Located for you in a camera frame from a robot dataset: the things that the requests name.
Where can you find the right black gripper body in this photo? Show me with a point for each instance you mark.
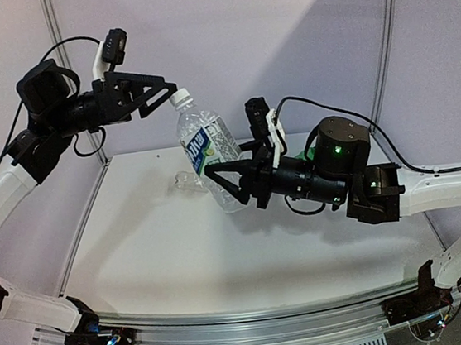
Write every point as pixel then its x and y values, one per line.
pixel 262 160

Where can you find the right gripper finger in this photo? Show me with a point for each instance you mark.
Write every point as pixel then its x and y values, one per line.
pixel 233 180
pixel 253 148

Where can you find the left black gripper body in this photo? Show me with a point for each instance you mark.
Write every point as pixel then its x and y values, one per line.
pixel 102 107

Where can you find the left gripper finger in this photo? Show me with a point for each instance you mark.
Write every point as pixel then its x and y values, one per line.
pixel 146 101
pixel 138 85

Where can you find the clear labelled water bottle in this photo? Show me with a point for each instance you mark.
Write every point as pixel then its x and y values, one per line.
pixel 206 140

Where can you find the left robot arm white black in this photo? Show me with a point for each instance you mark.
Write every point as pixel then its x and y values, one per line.
pixel 58 111

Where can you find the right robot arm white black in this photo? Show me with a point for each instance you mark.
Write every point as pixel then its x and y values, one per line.
pixel 335 171

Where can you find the green plastic bottle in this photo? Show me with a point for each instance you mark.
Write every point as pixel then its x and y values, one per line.
pixel 306 155

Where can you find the crushed clear bottle red label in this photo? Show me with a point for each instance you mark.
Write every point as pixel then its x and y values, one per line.
pixel 185 180

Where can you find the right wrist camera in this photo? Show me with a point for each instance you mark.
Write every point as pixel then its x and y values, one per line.
pixel 265 125

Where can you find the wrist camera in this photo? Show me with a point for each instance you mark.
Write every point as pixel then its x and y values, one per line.
pixel 110 53
pixel 265 125

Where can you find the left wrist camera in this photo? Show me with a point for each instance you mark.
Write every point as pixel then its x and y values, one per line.
pixel 110 53

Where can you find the left aluminium wall post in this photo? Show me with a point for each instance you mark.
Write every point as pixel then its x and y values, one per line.
pixel 61 54

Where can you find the aluminium wall post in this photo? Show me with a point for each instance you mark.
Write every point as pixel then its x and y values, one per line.
pixel 383 60
pixel 61 54

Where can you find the right aluminium wall post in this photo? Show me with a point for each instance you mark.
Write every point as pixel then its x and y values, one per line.
pixel 383 60

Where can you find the aluminium front rail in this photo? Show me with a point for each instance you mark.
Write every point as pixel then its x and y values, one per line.
pixel 355 320

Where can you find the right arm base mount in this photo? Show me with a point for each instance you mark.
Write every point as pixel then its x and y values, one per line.
pixel 428 310

